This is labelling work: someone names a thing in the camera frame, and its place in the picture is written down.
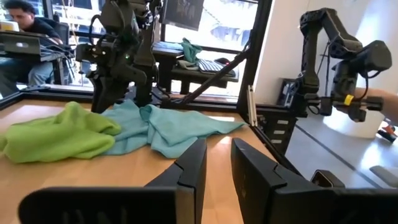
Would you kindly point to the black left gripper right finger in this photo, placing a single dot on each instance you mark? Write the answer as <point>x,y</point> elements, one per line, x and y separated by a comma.
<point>280,202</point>

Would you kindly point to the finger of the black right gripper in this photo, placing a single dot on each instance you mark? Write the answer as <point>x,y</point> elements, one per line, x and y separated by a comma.
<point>105,93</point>
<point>130,85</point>

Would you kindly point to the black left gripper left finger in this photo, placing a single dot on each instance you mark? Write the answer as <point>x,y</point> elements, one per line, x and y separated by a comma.
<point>140,205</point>

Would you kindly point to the green microfiber towel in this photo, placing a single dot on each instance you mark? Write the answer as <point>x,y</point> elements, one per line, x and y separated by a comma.
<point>62,137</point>

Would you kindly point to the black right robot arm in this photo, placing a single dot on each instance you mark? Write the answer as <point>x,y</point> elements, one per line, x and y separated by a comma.
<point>124,25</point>

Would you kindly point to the person's forearm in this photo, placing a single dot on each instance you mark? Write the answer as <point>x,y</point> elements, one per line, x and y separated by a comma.
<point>388,105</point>

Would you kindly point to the teal microfiber towel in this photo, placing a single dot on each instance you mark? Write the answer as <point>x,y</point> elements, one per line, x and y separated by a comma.
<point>174,130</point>

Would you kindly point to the grey cloth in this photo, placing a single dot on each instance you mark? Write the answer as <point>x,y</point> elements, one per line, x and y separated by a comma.
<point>186,64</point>

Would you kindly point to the small teal cloth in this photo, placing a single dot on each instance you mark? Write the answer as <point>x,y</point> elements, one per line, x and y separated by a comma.
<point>190,51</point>

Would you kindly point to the black desk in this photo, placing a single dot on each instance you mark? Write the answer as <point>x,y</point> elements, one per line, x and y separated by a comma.
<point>202,77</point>

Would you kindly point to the dark monitor screen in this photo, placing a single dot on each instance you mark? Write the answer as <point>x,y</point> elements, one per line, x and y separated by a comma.
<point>183,14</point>

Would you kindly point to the person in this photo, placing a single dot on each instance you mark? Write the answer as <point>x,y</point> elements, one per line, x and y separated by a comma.
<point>37,26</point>

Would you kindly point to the black computer mouse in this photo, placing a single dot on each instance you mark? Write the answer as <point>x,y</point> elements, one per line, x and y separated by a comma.
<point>222,61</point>

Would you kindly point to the grey laptop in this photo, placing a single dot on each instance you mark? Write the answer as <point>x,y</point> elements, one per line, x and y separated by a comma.
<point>21,46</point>

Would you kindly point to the white cup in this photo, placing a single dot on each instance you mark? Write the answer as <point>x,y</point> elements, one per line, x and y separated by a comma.
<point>7,26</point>

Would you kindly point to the orange black tool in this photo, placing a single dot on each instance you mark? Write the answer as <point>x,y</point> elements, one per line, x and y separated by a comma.
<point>387,132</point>

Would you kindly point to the silver aluminium bracket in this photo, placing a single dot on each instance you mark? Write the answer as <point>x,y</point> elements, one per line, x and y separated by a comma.
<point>252,105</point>

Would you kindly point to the black table frame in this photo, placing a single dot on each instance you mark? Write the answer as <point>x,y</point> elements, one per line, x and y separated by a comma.
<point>255,46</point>

